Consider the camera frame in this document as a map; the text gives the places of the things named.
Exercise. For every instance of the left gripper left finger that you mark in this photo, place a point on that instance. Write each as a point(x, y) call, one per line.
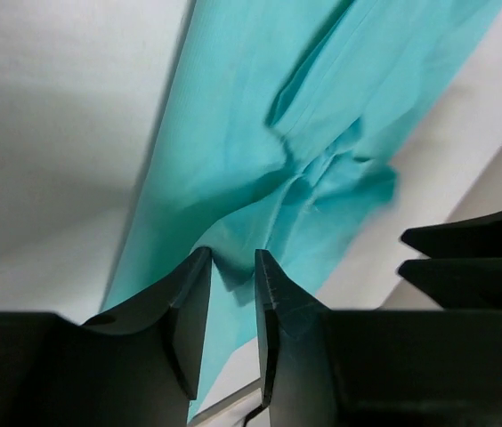
point(152, 347)

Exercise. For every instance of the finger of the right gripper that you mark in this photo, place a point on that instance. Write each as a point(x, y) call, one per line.
point(479, 237)
point(467, 283)

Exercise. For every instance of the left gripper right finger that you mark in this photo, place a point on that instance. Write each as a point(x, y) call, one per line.
point(296, 380)

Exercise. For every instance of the teal t shirt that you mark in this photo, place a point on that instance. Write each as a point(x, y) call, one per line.
point(277, 134)

